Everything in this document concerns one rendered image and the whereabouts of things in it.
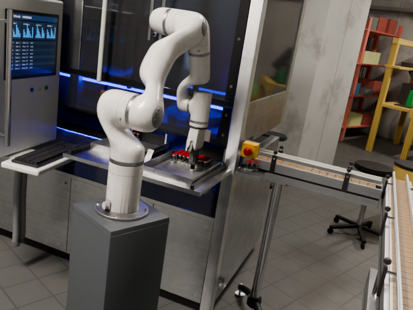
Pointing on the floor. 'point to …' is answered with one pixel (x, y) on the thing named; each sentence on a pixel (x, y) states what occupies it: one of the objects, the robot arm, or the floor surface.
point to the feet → (249, 297)
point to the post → (233, 149)
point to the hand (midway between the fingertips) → (193, 158)
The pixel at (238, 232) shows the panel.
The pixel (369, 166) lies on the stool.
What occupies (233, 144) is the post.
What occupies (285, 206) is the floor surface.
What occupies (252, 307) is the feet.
